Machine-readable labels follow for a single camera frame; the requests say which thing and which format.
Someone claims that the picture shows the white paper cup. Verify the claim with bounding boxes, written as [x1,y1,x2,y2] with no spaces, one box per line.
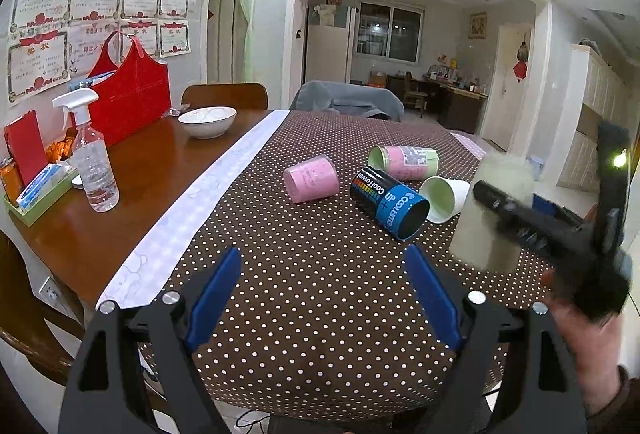
[419,176,471,224]

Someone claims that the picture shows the blue water bottle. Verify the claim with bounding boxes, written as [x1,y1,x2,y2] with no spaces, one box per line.
[526,156,544,182]

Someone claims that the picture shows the red tote bag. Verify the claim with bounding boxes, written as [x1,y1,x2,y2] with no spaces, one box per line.
[70,30,171,147]

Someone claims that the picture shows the red envelope box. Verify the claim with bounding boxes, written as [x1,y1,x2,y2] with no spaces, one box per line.
[3,110,48,186]

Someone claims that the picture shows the white ceramic bowl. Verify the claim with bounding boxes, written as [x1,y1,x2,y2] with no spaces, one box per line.
[178,107,236,139]

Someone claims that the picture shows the green tissue tray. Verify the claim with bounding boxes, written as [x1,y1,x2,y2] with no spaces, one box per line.
[3,162,78,227]

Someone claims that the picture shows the person right hand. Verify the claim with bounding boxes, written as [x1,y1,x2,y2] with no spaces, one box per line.
[541,272,623,416]

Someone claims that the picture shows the brown wooden chair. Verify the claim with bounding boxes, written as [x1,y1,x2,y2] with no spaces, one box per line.
[181,82,268,110]

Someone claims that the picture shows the pink checkered tablecloth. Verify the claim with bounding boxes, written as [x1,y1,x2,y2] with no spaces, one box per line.
[451,133,486,161]

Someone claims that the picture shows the brown polka dot tablecloth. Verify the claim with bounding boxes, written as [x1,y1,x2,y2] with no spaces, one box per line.
[139,109,557,422]

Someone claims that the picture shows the blue black can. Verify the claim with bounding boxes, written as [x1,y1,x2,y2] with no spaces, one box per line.
[349,166,430,241]

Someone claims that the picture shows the wooden desk chair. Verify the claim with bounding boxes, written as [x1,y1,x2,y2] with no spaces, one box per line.
[402,71,427,116]

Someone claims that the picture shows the clear spray bottle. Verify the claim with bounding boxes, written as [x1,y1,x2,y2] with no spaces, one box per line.
[52,87,119,213]

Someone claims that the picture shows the pink green canister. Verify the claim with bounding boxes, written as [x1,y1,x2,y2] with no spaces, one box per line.
[368,146,439,182]

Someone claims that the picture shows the pale green cup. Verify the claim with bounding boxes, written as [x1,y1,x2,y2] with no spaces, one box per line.
[449,151,535,272]

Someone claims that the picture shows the grey covered chair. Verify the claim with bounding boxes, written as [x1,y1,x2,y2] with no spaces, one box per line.
[290,81,405,122]

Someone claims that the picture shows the pink cup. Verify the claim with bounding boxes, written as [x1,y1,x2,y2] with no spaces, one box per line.
[283,156,340,204]

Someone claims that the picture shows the dark wooden desk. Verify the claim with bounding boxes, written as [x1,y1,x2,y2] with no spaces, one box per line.
[386,76,488,134]

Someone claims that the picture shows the white refrigerator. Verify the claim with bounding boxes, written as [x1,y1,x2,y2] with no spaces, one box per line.
[304,4,358,84]

